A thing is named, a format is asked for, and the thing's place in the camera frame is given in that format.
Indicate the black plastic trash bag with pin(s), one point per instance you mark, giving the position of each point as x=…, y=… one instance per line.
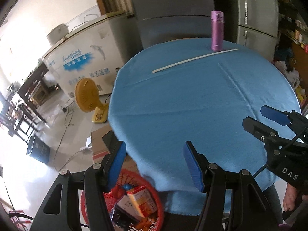
x=122, y=219

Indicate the wooden chair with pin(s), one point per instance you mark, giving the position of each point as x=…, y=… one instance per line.
x=18, y=121

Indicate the dark blue plastic crate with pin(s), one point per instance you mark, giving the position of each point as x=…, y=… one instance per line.
x=38, y=149

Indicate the red mesh trash basket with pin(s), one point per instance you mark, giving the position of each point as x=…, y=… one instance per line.
x=134, y=179

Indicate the orange white medicine box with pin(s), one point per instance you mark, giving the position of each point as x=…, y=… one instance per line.
x=142, y=201

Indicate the white Plendil medicine box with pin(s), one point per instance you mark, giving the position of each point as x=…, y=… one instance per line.
x=125, y=205

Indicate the yellow desk fan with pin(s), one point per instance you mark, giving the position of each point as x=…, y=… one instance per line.
x=87, y=99

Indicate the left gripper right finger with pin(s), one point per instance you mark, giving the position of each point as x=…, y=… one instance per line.
x=197, y=166

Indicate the white chest freezer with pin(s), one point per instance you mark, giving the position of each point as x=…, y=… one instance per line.
x=96, y=50

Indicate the silver refrigerator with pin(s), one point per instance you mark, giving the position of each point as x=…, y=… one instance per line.
x=251, y=23

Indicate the black smartphone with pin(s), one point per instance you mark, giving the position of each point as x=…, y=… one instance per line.
x=110, y=140

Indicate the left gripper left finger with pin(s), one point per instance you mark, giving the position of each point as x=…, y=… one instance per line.
x=113, y=166

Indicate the purple thermos bottle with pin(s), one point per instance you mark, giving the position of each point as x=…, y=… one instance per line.
x=217, y=30

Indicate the white cooker pot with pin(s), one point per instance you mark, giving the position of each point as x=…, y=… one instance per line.
x=57, y=34

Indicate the cardboard box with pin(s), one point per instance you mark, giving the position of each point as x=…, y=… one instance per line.
x=99, y=150

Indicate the blue tablecloth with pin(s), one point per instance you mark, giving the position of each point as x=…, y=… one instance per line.
x=203, y=101

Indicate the wooden shelf with jars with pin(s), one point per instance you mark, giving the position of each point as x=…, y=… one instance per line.
x=291, y=30

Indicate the red plastic bag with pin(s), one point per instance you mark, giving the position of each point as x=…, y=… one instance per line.
x=116, y=193

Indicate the pile of plastic bags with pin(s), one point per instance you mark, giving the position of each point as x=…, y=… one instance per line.
x=293, y=78

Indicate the grey cabinet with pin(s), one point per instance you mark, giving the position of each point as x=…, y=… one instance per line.
x=160, y=21

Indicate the white power strip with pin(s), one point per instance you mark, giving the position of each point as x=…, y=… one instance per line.
x=87, y=146

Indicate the person's right hand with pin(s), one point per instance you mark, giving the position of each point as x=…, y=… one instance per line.
x=289, y=198

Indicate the dark wooden table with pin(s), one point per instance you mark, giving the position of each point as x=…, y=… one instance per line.
x=32, y=82

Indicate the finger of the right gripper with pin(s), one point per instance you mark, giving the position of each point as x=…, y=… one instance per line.
x=260, y=131
x=275, y=115

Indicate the white thin rod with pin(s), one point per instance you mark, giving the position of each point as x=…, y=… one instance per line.
x=193, y=59

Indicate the orange snack wrapper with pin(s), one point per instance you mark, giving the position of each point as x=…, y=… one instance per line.
x=145, y=223

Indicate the blue plastic bag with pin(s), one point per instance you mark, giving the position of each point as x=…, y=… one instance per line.
x=127, y=187

